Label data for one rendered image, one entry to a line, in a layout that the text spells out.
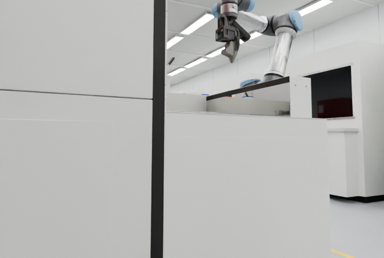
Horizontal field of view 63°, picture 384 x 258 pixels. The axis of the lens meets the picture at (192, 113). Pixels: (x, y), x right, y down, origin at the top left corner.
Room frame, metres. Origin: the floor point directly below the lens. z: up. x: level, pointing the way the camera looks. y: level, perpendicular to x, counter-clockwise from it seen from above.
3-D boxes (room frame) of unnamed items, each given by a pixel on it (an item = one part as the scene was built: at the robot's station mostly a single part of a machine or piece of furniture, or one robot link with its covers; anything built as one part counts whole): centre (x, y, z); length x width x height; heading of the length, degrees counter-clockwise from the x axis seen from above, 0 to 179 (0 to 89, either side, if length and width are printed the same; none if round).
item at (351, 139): (4.76, -1.93, 1.00); 1.80 x 1.08 x 2.00; 27
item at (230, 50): (1.36, -0.17, 1.14); 0.06 x 0.03 x 0.09; 117
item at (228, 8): (1.37, -0.17, 1.33); 0.08 x 0.08 x 0.05
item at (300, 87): (1.27, -0.23, 0.89); 0.55 x 0.09 x 0.14; 27
